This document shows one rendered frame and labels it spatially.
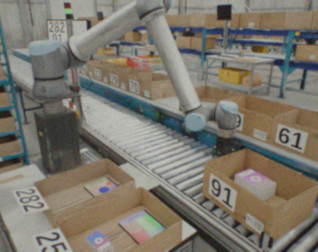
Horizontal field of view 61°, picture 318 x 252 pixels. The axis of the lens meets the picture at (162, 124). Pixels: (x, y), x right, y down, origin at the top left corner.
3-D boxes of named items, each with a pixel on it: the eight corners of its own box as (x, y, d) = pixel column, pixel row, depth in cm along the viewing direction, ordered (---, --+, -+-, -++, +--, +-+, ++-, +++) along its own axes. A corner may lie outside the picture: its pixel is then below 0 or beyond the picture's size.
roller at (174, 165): (148, 172, 156) (151, 169, 152) (210, 148, 185) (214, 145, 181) (151, 181, 154) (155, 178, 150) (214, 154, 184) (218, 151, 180)
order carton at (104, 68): (94, 79, 327) (92, 64, 321) (115, 76, 343) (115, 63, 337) (109, 85, 298) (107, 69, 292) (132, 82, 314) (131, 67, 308)
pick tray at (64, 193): (35, 200, 127) (31, 182, 124) (108, 173, 150) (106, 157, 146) (56, 235, 107) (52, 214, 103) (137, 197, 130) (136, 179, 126)
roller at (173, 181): (167, 192, 143) (162, 185, 146) (231, 163, 173) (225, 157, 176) (169, 186, 140) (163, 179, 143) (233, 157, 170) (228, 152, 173)
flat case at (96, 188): (103, 206, 123) (103, 204, 122) (83, 189, 136) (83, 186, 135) (127, 194, 131) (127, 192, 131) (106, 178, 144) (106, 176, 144)
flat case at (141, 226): (145, 253, 98) (145, 250, 97) (118, 225, 111) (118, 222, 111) (173, 235, 106) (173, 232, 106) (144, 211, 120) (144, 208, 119)
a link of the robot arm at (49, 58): (25, 76, 138) (19, 40, 132) (50, 71, 153) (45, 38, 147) (49, 79, 133) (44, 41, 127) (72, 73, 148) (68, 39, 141)
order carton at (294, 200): (201, 193, 133) (202, 163, 127) (242, 175, 148) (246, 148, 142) (269, 245, 102) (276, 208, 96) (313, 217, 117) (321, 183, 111)
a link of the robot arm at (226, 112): (220, 99, 136) (240, 101, 133) (217, 122, 141) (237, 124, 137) (216, 103, 128) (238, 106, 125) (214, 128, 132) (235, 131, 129)
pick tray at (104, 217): (58, 242, 103) (54, 221, 100) (142, 204, 125) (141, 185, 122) (88, 298, 82) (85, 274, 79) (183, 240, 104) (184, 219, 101)
